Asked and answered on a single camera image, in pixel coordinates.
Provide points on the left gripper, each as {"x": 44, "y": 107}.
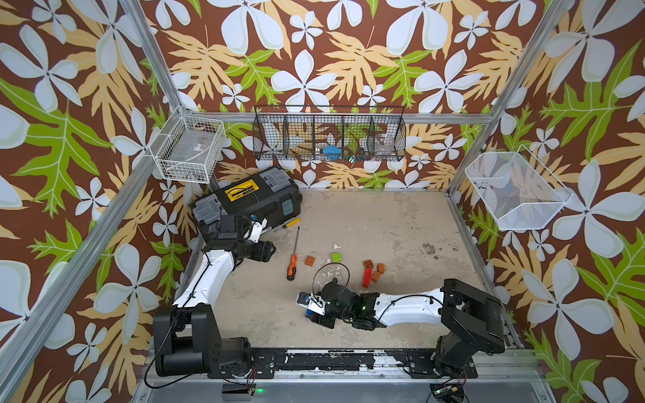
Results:
{"x": 264, "y": 251}

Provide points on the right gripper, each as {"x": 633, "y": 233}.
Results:
{"x": 322, "y": 321}

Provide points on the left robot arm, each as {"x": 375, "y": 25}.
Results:
{"x": 187, "y": 339}

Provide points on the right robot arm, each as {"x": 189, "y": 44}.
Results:
{"x": 473, "y": 318}

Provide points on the red long lego brick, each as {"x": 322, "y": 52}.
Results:
{"x": 366, "y": 279}

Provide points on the brown lego brick left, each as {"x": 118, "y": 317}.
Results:
{"x": 310, "y": 260}

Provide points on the black deli toolbox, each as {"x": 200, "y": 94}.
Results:
{"x": 271, "y": 195}

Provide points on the blue object in basket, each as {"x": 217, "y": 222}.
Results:
{"x": 332, "y": 153}

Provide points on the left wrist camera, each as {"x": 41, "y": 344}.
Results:
{"x": 256, "y": 229}

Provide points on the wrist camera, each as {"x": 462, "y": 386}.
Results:
{"x": 312, "y": 303}
{"x": 256, "y": 229}

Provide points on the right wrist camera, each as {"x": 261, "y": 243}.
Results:
{"x": 312, "y": 303}

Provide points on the orange black handled screwdriver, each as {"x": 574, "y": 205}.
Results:
{"x": 292, "y": 267}

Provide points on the small yellow handled screwdriver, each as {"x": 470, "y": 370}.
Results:
{"x": 289, "y": 224}

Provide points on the white wire basket left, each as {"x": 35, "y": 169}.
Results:
{"x": 188, "y": 147}

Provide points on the white wire basket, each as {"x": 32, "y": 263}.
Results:
{"x": 518, "y": 189}
{"x": 188, "y": 147}

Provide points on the black wire basket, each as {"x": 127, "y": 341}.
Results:
{"x": 301, "y": 132}

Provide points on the white wire basket right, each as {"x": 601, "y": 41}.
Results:
{"x": 518, "y": 189}

